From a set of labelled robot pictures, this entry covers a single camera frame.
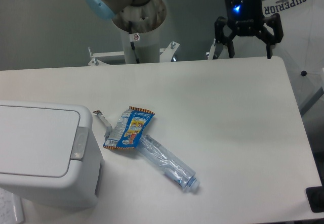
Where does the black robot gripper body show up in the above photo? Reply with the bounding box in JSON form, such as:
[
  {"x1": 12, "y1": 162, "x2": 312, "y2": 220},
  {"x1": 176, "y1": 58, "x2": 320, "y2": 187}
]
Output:
[{"x1": 225, "y1": 0, "x2": 264, "y2": 36}]

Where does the white trash can lid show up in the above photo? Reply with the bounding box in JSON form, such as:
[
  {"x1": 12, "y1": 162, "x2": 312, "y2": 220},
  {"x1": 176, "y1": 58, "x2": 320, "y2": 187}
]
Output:
[{"x1": 1, "y1": 106, "x2": 79, "y2": 177}]

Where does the crushed clear plastic bottle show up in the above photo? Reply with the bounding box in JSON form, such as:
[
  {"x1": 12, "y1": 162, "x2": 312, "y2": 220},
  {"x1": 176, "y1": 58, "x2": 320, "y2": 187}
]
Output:
[{"x1": 136, "y1": 135, "x2": 200, "y2": 193}]

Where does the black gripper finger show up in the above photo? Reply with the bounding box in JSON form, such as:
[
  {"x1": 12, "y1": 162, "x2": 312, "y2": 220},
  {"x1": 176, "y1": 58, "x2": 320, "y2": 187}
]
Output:
[
  {"x1": 256, "y1": 13, "x2": 284, "y2": 59},
  {"x1": 214, "y1": 16, "x2": 236, "y2": 58}
]

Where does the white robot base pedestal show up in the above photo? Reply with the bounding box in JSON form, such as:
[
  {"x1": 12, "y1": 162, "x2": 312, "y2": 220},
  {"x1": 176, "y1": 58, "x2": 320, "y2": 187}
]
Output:
[{"x1": 112, "y1": 0, "x2": 167, "y2": 64}]

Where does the white metal base frame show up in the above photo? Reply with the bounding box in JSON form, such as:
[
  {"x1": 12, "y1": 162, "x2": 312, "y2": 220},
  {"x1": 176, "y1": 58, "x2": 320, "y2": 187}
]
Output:
[{"x1": 88, "y1": 41, "x2": 180, "y2": 66}]

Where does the blue snack wrapper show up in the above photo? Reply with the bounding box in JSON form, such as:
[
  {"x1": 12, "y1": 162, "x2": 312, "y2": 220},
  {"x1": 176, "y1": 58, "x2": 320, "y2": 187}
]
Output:
[{"x1": 93, "y1": 106, "x2": 155, "y2": 150}]

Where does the black cable on pedestal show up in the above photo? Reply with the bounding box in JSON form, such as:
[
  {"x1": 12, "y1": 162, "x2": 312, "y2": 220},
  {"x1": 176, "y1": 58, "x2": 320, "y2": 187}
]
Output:
[{"x1": 128, "y1": 20, "x2": 140, "y2": 64}]

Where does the white trash can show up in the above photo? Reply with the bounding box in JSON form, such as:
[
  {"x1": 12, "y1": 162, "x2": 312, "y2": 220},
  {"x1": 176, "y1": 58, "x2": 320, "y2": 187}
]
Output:
[{"x1": 1, "y1": 100, "x2": 104, "y2": 208}]

